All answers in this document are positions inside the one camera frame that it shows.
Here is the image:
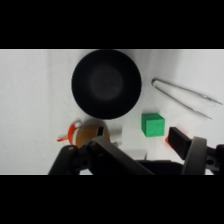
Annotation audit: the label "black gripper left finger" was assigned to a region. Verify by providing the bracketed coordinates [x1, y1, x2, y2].
[49, 125, 154, 175]

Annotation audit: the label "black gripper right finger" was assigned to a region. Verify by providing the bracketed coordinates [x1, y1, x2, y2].
[167, 126, 224, 175]

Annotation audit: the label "black bowl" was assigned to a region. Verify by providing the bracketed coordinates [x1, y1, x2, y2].
[70, 49, 143, 120]

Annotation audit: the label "green cube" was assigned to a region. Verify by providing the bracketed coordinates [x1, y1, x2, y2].
[141, 112, 166, 138]

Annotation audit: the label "metal tongs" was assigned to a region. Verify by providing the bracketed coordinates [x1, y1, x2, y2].
[151, 77, 224, 120]

